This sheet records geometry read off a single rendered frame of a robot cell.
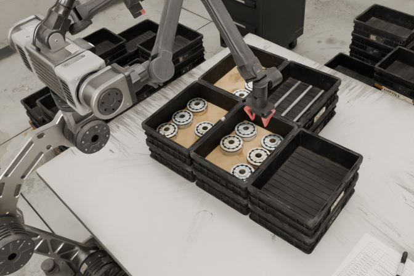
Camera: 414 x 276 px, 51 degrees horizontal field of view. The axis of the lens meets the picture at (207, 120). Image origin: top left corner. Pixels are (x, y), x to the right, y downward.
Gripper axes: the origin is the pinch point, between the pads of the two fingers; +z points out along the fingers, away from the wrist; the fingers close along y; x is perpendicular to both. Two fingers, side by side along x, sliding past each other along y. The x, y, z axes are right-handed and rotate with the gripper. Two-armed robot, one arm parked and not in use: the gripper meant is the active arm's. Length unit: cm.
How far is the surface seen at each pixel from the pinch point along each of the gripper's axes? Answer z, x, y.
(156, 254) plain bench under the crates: 37, 56, 10
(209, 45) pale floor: 106, -149, 165
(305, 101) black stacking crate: 23, -45, 4
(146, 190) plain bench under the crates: 37, 36, 37
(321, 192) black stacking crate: 23.3, -1.3, -30.3
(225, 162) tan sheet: 23.7, 9.9, 10.9
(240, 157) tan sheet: 23.5, 3.3, 7.4
